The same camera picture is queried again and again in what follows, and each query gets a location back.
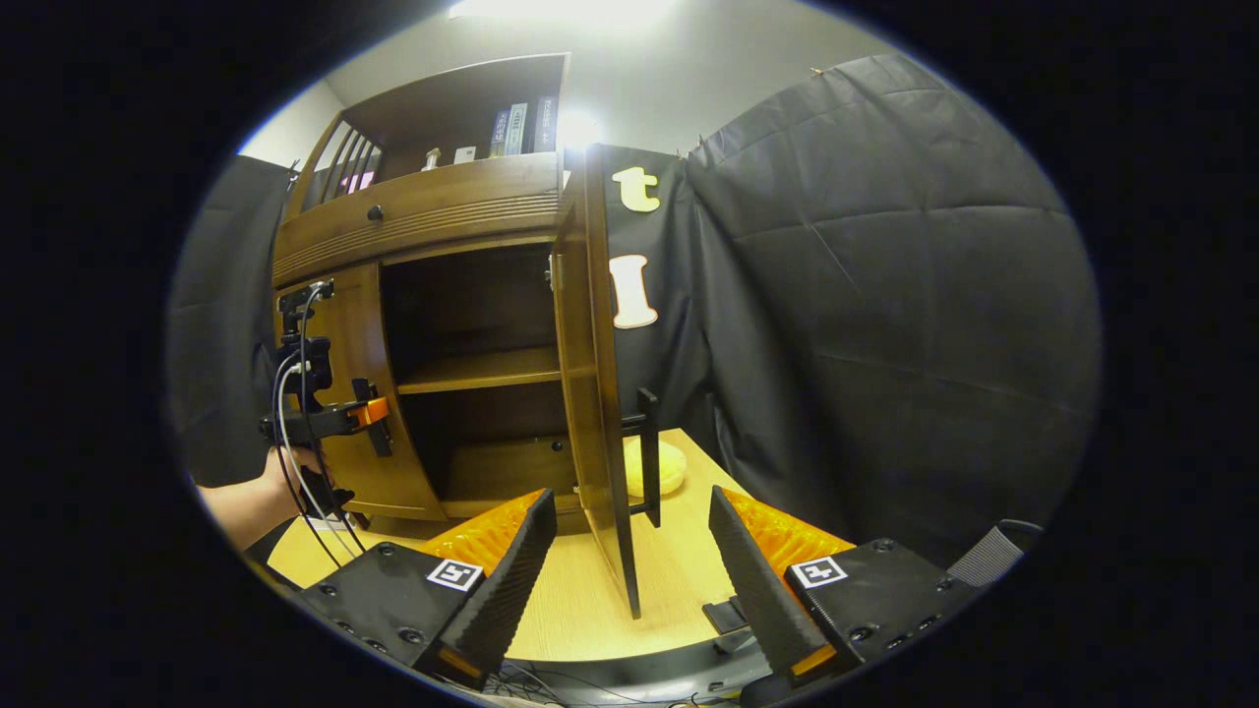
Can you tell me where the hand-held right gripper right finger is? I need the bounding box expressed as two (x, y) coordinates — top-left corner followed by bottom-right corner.
(708, 486), (985, 689)

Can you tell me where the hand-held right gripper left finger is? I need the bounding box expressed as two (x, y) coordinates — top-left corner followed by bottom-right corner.
(295, 489), (559, 689)

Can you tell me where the black door handle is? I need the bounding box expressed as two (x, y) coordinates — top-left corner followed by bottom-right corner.
(352, 379), (394, 458)
(622, 386), (662, 529)

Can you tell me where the wooden cabinet door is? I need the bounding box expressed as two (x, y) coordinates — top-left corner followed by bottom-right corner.
(549, 145), (642, 620)
(275, 264), (446, 522)

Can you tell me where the brown wooden shoe cabinet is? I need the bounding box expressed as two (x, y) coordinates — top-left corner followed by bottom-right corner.
(270, 52), (591, 522)

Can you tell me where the wooden cabinet drawer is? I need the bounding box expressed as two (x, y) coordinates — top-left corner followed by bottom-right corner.
(273, 152), (564, 271)

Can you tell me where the black backdrop cloth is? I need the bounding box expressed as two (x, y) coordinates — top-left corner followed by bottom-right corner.
(165, 154), (301, 488)
(590, 52), (1103, 571)

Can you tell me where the wooden inner shelf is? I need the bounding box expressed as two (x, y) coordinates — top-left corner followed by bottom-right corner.
(396, 346), (564, 396)

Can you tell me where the pale yellow round sponge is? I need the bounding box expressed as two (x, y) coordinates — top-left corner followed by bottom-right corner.
(623, 438), (688, 499)

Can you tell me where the large ceiling light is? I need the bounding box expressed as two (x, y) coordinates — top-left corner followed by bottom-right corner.
(448, 0), (680, 26)

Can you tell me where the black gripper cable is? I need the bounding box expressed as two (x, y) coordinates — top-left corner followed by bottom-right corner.
(270, 285), (367, 571)

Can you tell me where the small black bracket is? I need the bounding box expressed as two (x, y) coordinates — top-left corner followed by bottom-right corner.
(701, 595), (758, 655)

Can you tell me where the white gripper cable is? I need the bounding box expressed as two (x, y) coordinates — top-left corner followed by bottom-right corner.
(275, 359), (355, 561)

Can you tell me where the grey ribbed strap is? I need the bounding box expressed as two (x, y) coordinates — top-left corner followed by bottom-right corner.
(947, 519), (1044, 589)

